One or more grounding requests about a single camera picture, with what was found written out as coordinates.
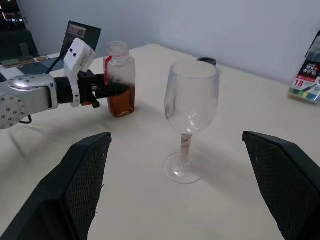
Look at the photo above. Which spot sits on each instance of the red liquid plastic bottle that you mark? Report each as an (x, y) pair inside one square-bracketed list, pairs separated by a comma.
[(122, 105)]

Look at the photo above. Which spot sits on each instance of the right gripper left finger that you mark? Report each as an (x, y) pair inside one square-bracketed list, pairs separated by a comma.
[(65, 195)]

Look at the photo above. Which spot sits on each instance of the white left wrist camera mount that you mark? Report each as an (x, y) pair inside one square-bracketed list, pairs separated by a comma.
[(76, 60)]

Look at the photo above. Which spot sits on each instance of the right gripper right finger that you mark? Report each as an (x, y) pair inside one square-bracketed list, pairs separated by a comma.
[(287, 185)]

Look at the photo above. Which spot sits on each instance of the clear wine glass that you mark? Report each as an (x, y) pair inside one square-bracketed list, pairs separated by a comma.
[(192, 100)]

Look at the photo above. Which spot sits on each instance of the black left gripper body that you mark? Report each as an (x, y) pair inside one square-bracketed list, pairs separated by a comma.
[(87, 87)]

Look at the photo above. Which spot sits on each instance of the marker pen pack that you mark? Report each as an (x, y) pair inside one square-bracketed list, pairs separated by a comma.
[(306, 80)]

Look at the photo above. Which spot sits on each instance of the dark laptop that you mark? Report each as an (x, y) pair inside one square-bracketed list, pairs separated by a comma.
[(92, 35)]

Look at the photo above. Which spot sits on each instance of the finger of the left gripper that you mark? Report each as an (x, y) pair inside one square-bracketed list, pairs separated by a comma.
[(112, 90)]

